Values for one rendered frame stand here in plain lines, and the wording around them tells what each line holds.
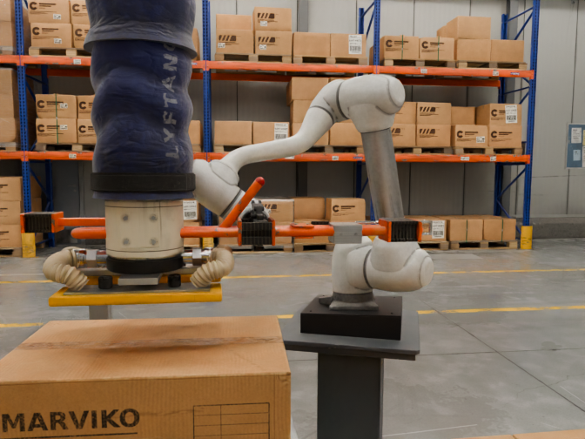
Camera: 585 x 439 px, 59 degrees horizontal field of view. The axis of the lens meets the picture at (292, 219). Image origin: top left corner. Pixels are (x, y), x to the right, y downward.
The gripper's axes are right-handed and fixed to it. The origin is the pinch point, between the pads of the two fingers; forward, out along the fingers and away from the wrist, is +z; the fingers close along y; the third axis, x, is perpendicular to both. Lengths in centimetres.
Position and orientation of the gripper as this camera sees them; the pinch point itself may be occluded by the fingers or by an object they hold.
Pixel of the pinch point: (260, 231)
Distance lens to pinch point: 121.4
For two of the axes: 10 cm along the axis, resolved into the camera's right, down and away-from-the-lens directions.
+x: -9.9, 0.1, -1.4
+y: -0.1, 10.0, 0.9
